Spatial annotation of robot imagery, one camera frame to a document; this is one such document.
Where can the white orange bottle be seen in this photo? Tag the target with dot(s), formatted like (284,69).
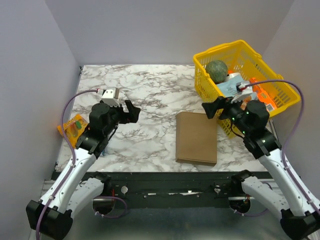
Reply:
(231,75)

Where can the brown cardboard box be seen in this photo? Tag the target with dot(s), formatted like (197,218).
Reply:
(196,139)

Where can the green round melon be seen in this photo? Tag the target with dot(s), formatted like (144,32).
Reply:
(217,70)

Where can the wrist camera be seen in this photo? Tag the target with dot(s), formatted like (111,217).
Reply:
(109,96)
(244,91)

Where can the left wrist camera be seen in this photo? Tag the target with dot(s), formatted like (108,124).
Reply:
(109,96)

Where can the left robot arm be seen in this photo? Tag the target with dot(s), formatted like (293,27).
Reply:
(70,170)

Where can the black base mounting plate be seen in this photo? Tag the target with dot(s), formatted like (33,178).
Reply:
(170,190)

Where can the orange candy bag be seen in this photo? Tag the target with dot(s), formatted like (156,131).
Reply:
(74,128)

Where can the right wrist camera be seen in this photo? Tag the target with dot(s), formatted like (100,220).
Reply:
(244,91)

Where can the yellow plastic basket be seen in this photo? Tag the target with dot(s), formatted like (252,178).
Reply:
(241,58)

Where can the light blue snack pouch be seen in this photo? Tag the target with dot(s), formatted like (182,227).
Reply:
(228,88)

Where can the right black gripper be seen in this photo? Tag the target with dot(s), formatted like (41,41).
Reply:
(220,110)

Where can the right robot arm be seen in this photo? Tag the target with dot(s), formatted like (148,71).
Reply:
(280,180)

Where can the orange snack box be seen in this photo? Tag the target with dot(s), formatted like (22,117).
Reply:
(264,97)

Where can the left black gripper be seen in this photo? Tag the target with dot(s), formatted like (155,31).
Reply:
(131,116)

